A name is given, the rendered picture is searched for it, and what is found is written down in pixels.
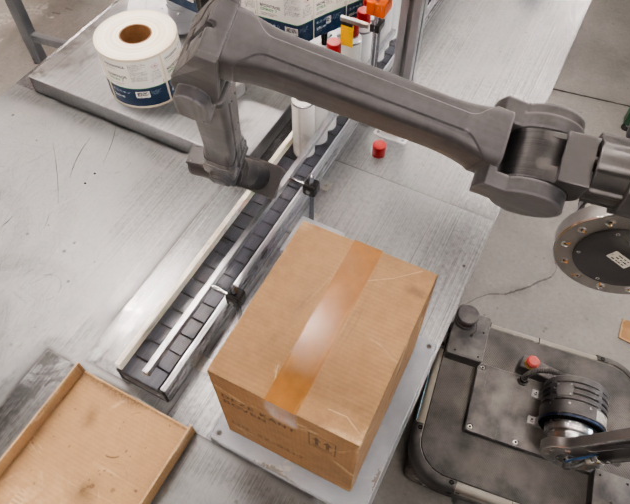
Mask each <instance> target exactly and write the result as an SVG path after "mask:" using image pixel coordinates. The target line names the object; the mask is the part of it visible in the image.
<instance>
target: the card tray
mask: <svg viewBox="0 0 630 504"><path fill-rule="evenodd" d="M195 432H196V431H195V430H194V428H193V426H192V425H191V424H190V425H189V427H187V426H185V425H183V424H181V423H180V422H178V421H176V420H174V419H172V418H171V417H169V416H167V415H165V414H163V413H161V412H160V411H158V410H156V409H154V408H152V407H151V406H149V405H147V404H145V403H143V402H142V401H140V400H138V399H136V398H134V397H133V396H131V395H129V394H127V393H125V392H124V391H122V390H120V389H118V388H116V387H115V386H113V385H111V384H109V383H107V382H106V381H104V380H102V379H100V378H98V377H96V376H95V375H93V374H91V373H89V372H87V371H86V370H85V369H84V368H83V367H82V366H81V365H80V363H79V362H77V363H76V364H75V366H74V367H73V368H72V369H71V371H70V372H69V373H68V374H67V376H66V377H65V378H64V379H63V381H62V382H61V383H60V384H59V386H58V387H57V388H56V389H55V391H54V392H53V393H52V394H51V395H50V397H49V398H48V399H47V400H46V402H45V403H44V404H43V405H42V407H41V408H40V409H39V410H38V412H37V413H36V414H35V415H34V417H33V418H32V419H31V420H30V422H29V423H28V424H27V425H26V427H25V428H24V429H23V430H22V432H21V433H20V434H19V435H18V437H17V438H16V439H15V440H14V442H13V443H12V444H11V445H10V447H9V448H8V449H7V450H6V451H5V453H4V454H3V455H2V456H1V458H0V504H150V503H151V502H152V500H153V499H154V497H155V495H156V494H157V492H158V491H159V489H160V488H161V486H162V484H163V483H164V481H165V480H166V478H167V477H168V475H169V473H170V472H171V470H172V469H173V467H174V466H175V464H176V462H177V461H178V459H179V458H180V456H181V455H182V453H183V451H184V450H185V448H186V447H187V445H188V443H189V442H190V440H191V439H192V437H193V436H194V434H195Z"/></svg>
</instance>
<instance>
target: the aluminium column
mask: <svg viewBox="0 0 630 504"><path fill-rule="evenodd" d="M428 1H429V0H402V1H401V9H400V16H399V24H398V31H397V39H396V46H395V54H394V61H393V69H392V74H395V75H398V76H400V77H403V78H405V79H408V80H411V81H413V82H414V81H415V75H416V70H417V64H418V58H419V52H420V47H421V41H422V35H423V29H424V24H425V18H426V12H427V7H428Z"/></svg>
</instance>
